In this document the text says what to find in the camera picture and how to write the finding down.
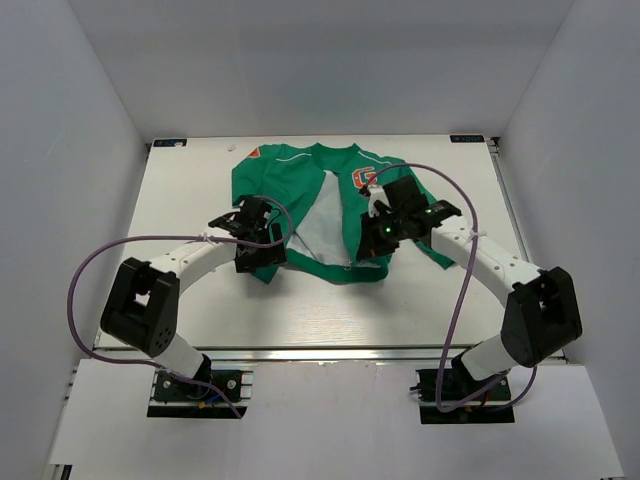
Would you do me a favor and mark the blue right corner label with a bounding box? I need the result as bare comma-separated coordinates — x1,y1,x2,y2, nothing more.
449,134,485,144

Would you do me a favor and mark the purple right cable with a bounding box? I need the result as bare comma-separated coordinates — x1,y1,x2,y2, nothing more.
360,162,539,414

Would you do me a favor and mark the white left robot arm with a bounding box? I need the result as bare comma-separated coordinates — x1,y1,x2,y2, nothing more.
100,196,293,399

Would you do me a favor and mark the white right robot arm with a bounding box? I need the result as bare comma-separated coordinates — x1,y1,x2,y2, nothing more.
357,176,583,399

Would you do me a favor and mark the purple cable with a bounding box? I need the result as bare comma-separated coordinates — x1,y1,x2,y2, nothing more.
67,195,295,419
360,162,539,414

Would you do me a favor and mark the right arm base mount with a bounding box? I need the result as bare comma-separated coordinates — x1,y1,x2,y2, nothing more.
410,368,516,426

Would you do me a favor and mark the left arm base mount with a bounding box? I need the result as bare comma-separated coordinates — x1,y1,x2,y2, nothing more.
147,369,253,419

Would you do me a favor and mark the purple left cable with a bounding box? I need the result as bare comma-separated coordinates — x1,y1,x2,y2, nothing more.
67,195,295,419

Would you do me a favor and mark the aluminium right side rail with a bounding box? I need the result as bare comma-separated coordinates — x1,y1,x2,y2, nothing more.
486,137,531,261

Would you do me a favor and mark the aluminium table edge rail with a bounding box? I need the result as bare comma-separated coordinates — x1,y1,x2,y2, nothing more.
94,345,566,365

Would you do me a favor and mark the blue corner label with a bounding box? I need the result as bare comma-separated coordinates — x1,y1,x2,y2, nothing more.
152,138,187,148
449,134,485,144

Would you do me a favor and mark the blue left corner label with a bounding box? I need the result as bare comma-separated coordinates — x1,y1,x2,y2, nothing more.
152,138,187,148

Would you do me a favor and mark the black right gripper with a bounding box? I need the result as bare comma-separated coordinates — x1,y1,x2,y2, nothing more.
358,209,408,261

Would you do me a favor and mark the green varsity jacket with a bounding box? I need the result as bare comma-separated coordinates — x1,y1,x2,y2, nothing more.
230,142,454,285

